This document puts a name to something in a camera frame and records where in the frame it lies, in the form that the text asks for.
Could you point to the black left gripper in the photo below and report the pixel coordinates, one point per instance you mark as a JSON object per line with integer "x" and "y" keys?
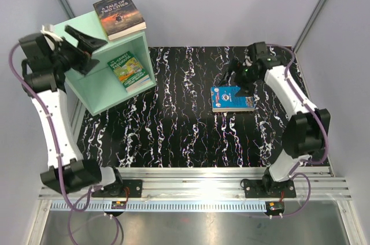
{"x": 86, "y": 43}

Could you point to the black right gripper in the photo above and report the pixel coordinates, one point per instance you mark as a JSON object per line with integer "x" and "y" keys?
{"x": 237, "y": 67}

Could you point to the blue cartoon cover book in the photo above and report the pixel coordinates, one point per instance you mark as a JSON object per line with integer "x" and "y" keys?
{"x": 224, "y": 99}

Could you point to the dark tale two cities book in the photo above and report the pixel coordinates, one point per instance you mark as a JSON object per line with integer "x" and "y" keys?
{"x": 118, "y": 15}

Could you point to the green 104-storey treehouse book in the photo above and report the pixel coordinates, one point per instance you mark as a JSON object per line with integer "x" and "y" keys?
{"x": 129, "y": 71}

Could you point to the lime green paperback book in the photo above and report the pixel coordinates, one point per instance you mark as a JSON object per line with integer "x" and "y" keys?
{"x": 126, "y": 32}

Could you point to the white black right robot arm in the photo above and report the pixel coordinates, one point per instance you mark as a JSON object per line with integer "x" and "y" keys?
{"x": 306, "y": 132}

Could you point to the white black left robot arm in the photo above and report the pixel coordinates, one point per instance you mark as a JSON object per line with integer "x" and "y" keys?
{"x": 48, "y": 58}

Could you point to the mint green open cabinet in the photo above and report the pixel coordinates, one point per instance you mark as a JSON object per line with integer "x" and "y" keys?
{"x": 100, "y": 89}

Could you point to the black marbled table mat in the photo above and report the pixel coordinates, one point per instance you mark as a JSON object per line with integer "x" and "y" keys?
{"x": 173, "y": 126}

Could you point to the right small circuit board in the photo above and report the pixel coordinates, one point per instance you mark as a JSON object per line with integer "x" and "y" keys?
{"x": 276, "y": 206}

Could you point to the small circuit board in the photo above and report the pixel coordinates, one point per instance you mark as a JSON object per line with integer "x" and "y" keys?
{"x": 119, "y": 205}
{"x": 276, "y": 206}

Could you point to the left small circuit board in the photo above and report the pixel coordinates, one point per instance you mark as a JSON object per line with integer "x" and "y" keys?
{"x": 119, "y": 205}

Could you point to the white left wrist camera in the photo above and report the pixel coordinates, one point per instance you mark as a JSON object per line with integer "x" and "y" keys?
{"x": 48, "y": 30}

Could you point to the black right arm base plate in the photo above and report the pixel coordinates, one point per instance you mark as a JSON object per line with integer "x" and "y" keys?
{"x": 261, "y": 189}

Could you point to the aluminium mounting rail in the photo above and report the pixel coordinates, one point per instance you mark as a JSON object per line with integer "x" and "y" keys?
{"x": 224, "y": 184}

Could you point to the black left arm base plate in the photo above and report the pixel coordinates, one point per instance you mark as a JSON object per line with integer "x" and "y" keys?
{"x": 128, "y": 187}

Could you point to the white slotted cable duct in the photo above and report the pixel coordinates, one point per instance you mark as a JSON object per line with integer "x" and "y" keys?
{"x": 182, "y": 206}

